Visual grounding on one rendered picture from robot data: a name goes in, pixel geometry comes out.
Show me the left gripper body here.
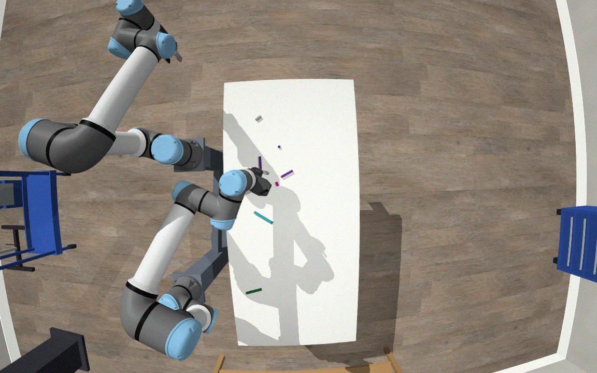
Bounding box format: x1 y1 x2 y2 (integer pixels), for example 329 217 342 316
149 18 168 34

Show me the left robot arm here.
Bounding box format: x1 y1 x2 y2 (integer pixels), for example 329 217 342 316
18 0 203 174

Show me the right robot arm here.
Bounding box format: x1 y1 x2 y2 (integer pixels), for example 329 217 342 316
120 169 253 361

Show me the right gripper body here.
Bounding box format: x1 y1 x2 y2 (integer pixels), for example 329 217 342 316
244 167 272 196

